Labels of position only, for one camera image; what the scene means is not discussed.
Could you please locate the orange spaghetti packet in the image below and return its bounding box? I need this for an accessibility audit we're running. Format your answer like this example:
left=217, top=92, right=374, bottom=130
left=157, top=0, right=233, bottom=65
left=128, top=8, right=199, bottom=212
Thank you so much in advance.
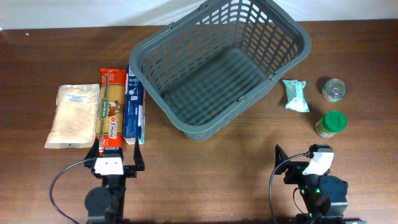
left=96, top=68, right=127, bottom=156

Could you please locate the grey plastic shopping basket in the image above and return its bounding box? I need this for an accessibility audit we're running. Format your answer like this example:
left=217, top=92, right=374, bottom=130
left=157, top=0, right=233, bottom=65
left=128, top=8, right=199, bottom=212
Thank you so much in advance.
left=129, top=0, right=312, bottom=141

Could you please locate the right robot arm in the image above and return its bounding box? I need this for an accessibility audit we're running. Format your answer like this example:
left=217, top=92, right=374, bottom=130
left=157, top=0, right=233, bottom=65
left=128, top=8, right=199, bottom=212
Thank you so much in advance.
left=269, top=144, right=365, bottom=224

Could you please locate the small tin can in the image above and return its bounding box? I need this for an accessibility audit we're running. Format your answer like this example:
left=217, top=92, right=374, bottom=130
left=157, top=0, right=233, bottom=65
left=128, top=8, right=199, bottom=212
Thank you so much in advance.
left=322, top=78, right=347, bottom=103

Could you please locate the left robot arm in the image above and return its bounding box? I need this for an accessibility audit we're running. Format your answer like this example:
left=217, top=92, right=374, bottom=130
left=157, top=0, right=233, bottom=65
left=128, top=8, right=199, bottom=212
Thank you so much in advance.
left=84, top=139, right=145, bottom=223

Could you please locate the blue pasta box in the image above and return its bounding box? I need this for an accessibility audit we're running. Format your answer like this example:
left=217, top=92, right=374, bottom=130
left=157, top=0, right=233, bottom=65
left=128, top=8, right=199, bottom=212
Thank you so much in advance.
left=123, top=65, right=146, bottom=145

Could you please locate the clear bag of grains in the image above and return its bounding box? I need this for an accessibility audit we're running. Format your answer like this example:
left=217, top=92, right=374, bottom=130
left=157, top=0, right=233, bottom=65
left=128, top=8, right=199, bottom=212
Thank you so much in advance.
left=45, top=84, right=100, bottom=149

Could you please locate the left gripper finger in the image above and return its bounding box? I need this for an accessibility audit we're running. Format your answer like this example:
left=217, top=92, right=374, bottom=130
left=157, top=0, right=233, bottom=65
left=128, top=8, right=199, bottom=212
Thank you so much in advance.
left=134, top=141, right=145, bottom=171
left=84, top=138, right=100, bottom=168

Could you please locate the green lid glass jar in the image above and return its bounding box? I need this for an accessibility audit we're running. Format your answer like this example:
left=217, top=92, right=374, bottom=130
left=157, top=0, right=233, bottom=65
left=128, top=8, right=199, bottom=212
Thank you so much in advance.
left=315, top=111, right=347, bottom=138

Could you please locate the light green crumpled packet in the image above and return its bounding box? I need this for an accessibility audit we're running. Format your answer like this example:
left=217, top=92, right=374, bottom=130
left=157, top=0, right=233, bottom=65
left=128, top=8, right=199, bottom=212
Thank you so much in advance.
left=282, top=80, right=310, bottom=113

